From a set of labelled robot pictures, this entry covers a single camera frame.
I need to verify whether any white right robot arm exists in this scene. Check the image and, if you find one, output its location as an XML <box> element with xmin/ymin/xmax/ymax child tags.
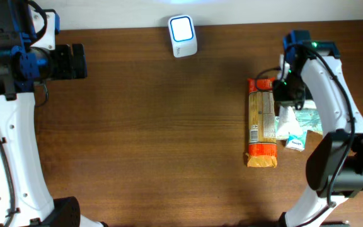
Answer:
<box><xmin>272</xmin><ymin>30</ymin><xmax>363</xmax><ymax>226</ymax></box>

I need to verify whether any orange spaghetti packet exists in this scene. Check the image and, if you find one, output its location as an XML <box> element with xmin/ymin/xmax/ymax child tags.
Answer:
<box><xmin>246</xmin><ymin>78</ymin><xmax>277</xmax><ymax>168</ymax></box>

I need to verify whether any white barcode scanner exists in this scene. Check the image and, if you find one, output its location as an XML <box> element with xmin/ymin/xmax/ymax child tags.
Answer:
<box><xmin>168</xmin><ymin>15</ymin><xmax>198</xmax><ymax>58</ymax></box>

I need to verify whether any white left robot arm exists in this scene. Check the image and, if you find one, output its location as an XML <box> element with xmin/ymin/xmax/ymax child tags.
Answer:
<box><xmin>0</xmin><ymin>0</ymin><xmax>96</xmax><ymax>227</ymax></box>

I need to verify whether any white bamboo print tube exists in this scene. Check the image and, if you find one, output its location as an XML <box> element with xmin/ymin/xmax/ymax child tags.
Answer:
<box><xmin>275</xmin><ymin>107</ymin><xmax>303</xmax><ymax>140</ymax></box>

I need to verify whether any teal wet wipes pack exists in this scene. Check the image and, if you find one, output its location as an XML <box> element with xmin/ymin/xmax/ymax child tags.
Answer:
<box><xmin>294</xmin><ymin>109</ymin><xmax>323</xmax><ymax>134</ymax></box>

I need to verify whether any teal Kleenex tissue pack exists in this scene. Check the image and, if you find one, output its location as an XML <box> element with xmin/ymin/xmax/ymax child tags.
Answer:
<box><xmin>285</xmin><ymin>132</ymin><xmax>307</xmax><ymax>151</ymax></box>

